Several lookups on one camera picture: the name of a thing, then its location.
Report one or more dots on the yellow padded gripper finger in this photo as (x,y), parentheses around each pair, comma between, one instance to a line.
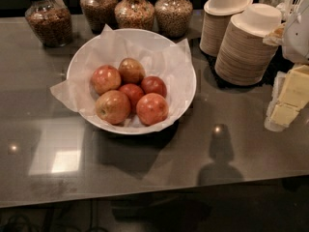
(275,37)
(290,94)

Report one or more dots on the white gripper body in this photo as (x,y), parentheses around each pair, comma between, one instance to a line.
(296,43)

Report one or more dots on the red apple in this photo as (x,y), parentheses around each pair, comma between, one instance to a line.
(106,78)
(133,92)
(152,109)
(154,84)

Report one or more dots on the yellowish apple back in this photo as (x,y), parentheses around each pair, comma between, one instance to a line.
(131,71)

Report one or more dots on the white bowl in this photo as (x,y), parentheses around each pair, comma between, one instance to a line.
(180,81)

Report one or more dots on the yellow-red apple front left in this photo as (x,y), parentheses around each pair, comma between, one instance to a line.
(113,107)

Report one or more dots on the white plastic cutlery bunch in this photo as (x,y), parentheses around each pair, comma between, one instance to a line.
(297,0)

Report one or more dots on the front stack paper bowls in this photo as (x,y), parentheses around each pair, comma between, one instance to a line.
(243,57)

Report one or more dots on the stack paper bowls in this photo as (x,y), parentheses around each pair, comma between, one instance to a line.
(243,57)
(217,14)

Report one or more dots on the rear stack paper bowls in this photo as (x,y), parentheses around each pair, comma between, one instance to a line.
(217,14)

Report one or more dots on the white paper liner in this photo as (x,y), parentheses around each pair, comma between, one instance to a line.
(161,58)

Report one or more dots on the glass colourful cereal jar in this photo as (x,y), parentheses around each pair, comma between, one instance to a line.
(138,14)

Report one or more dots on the glass cereal jar far left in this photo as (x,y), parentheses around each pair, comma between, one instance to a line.
(50,20)

